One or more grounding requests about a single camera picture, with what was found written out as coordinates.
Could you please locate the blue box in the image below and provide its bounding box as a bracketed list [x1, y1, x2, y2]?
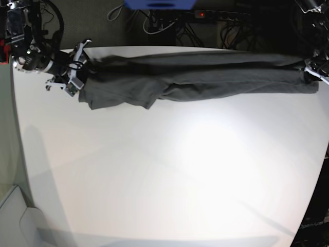
[124, 0, 196, 10]

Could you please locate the red clamp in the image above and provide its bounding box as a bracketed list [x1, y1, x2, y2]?
[0, 39, 11, 64]

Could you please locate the grey chair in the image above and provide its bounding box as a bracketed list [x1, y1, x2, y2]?
[1, 186, 52, 246]

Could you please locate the dark grey t-shirt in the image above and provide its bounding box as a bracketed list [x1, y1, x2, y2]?
[78, 51, 319, 110]

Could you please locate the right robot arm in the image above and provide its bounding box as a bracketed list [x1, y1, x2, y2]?
[1, 1, 91, 89]

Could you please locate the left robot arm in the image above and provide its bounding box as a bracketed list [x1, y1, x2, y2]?
[290, 1, 328, 78]

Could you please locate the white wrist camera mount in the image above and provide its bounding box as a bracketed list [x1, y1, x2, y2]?
[44, 39, 92, 97]
[304, 66, 329, 85]

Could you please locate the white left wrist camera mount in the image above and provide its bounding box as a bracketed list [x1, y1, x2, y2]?
[304, 66, 329, 85]

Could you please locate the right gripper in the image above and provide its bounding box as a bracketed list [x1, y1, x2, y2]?
[48, 51, 87, 82]

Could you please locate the black power strip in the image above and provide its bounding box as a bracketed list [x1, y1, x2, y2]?
[182, 10, 251, 22]

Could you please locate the white cable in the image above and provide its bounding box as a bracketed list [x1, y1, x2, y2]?
[142, 15, 178, 35]

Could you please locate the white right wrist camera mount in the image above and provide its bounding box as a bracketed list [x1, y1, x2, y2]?
[44, 39, 92, 97]

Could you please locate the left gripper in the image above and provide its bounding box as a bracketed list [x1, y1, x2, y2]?
[304, 55, 328, 76]

